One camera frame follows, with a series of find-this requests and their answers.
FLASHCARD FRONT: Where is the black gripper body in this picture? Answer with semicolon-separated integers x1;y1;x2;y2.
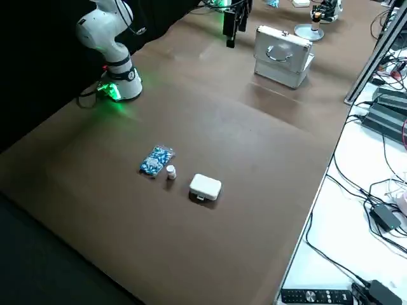
319;1;335;17
222;8;239;36

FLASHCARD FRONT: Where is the brown iodophor bottle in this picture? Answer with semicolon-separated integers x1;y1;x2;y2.
310;11;322;32

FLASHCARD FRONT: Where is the silver aluminium medical case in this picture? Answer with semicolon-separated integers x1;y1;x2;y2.
253;25;316;90

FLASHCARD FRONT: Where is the gray round plate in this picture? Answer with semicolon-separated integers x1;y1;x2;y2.
294;24;325;43

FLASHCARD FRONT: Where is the black power supply box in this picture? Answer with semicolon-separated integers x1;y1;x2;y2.
362;101;407;144
371;87;407;109

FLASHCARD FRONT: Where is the black power adapter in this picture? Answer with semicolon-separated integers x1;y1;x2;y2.
369;203;403;232

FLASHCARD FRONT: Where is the white side table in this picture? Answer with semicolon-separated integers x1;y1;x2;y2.
275;0;407;305

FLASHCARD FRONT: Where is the black remote control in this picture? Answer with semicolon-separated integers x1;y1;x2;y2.
280;288;354;304

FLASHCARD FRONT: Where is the black device box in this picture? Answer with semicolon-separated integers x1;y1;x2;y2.
351;279;404;305

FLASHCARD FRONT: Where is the aluminium camera post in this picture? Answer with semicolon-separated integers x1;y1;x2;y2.
344;0;407;104

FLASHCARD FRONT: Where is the black base cable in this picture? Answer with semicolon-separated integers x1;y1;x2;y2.
76;85;104;109

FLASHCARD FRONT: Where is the long black table cable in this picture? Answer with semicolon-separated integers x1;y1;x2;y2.
305;212;371;287

